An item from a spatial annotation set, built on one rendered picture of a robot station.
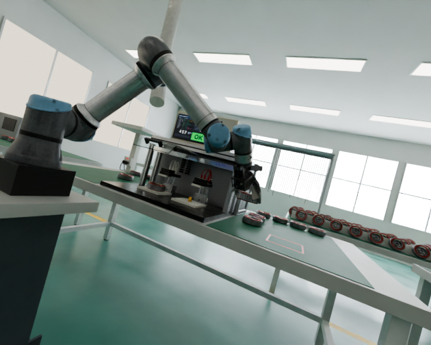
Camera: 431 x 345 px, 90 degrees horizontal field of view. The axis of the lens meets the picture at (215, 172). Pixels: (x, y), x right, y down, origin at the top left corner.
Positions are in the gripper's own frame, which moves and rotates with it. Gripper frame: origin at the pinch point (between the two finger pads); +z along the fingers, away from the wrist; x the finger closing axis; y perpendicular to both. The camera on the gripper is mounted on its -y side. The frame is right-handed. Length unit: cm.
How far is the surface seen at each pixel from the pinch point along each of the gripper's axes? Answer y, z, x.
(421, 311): 8, 11, 64
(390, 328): 12, 20, 59
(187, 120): -23, -26, -61
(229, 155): -19.8, -8.7, -25.7
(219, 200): -13.7, 22.6, -32.5
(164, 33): -119, -92, -190
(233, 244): 23.9, 4.6, 8.7
